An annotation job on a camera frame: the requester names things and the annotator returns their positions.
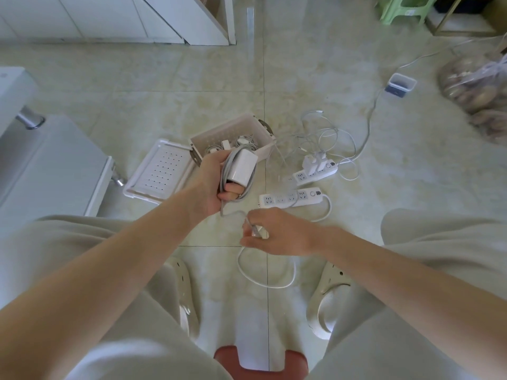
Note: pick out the white storage box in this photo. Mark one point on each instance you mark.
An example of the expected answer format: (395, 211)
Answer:
(253, 148)

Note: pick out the white right slipper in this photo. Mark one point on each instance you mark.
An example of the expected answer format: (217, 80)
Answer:
(324, 308)

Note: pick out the black and yellow box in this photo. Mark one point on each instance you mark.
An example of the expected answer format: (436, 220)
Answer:
(463, 3)

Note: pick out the red stool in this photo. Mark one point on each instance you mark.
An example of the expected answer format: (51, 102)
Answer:
(293, 364)

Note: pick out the white power strip with chargers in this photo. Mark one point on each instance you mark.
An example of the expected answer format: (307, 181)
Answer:
(328, 168)

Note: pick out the white perforated box lid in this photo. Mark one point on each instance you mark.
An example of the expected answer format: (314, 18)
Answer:
(158, 174)

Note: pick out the white cabinet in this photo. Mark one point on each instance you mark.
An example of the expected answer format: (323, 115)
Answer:
(119, 15)

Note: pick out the beige trousers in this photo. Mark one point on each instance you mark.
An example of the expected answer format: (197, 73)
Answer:
(435, 233)

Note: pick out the white appliance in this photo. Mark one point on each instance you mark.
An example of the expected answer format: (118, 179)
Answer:
(51, 170)

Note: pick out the small white plug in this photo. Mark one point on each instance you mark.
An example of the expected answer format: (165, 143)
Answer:
(225, 145)

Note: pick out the person's right thumb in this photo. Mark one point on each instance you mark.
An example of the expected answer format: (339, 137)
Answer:
(259, 217)

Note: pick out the white power strip with button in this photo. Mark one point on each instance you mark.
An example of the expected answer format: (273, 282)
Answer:
(285, 198)

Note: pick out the person's right hand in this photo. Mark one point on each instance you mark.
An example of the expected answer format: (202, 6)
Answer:
(285, 237)

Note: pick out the white power adapter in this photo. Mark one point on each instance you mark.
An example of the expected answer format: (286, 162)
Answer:
(243, 166)

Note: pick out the plastic bag of potatoes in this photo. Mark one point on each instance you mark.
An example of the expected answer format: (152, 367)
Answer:
(475, 90)

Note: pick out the white left slipper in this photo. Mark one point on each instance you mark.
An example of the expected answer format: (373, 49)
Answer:
(184, 288)

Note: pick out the green plastic stool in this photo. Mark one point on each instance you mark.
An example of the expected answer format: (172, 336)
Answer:
(400, 9)

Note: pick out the white slipper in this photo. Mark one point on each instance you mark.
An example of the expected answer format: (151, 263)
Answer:
(184, 288)
(324, 308)

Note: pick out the white charger plug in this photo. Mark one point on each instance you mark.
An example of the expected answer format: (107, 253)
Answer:
(309, 164)
(321, 160)

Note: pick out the person's left hand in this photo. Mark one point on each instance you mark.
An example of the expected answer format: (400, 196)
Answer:
(206, 182)

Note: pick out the person's left thumb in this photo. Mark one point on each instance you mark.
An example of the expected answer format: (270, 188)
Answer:
(226, 157)

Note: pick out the person's right forearm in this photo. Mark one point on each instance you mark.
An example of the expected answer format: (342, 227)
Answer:
(396, 280)

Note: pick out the clear container with blue base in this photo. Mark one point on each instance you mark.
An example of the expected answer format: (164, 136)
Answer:
(400, 87)

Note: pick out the person's left forearm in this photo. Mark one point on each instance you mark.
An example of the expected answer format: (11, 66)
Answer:
(99, 280)

